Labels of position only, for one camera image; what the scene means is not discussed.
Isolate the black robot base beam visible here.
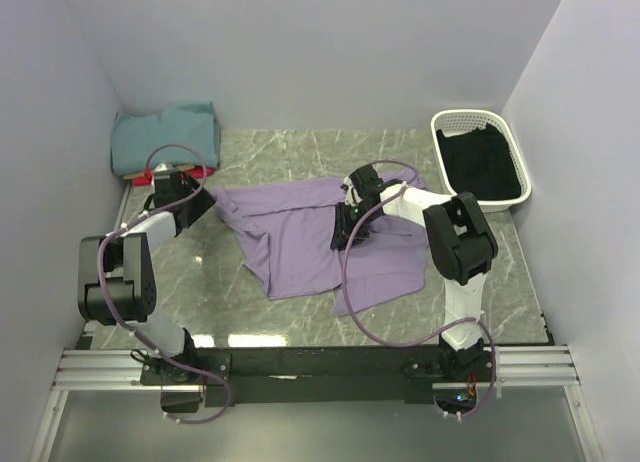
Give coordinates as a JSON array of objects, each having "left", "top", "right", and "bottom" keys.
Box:
[{"left": 130, "top": 345, "right": 493, "bottom": 414}]

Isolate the folded tan t shirt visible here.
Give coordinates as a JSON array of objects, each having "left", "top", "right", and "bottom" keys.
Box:
[{"left": 122, "top": 164, "right": 195, "bottom": 180}]

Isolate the white plastic laundry basket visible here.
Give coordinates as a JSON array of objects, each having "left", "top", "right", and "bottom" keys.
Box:
[{"left": 430, "top": 109, "right": 532, "bottom": 213}]

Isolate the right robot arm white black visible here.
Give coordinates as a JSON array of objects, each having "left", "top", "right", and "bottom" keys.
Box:
[{"left": 330, "top": 164, "right": 498, "bottom": 381}]

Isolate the folded pink t shirt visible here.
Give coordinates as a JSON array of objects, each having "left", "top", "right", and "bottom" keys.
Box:
[{"left": 127, "top": 166, "right": 215, "bottom": 187}]

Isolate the aluminium frame rail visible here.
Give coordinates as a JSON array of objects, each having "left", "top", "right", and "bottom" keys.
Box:
[{"left": 31, "top": 211, "right": 601, "bottom": 461}]

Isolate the black t shirt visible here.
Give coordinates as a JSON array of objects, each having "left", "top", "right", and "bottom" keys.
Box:
[{"left": 436, "top": 123, "right": 521, "bottom": 201}]

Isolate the purple t shirt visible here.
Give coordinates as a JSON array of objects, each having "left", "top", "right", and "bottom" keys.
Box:
[{"left": 211, "top": 178, "right": 428, "bottom": 317}]

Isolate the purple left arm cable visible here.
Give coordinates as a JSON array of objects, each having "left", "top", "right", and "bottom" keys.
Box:
[{"left": 97, "top": 144, "right": 234, "bottom": 426}]

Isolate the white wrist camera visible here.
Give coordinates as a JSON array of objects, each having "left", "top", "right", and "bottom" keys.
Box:
[
  {"left": 341, "top": 176, "right": 361, "bottom": 207},
  {"left": 142, "top": 163, "right": 174, "bottom": 180}
]

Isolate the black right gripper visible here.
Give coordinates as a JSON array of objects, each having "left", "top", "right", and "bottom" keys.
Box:
[{"left": 331, "top": 203, "right": 381, "bottom": 253}]

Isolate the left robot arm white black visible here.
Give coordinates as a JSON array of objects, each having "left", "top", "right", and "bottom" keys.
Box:
[{"left": 77, "top": 168, "right": 215, "bottom": 384}]

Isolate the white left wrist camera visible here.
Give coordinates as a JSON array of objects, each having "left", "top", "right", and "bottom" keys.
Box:
[{"left": 142, "top": 163, "right": 174, "bottom": 180}]

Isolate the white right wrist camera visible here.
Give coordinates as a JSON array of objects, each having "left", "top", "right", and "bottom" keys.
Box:
[{"left": 341, "top": 176, "right": 361, "bottom": 207}]

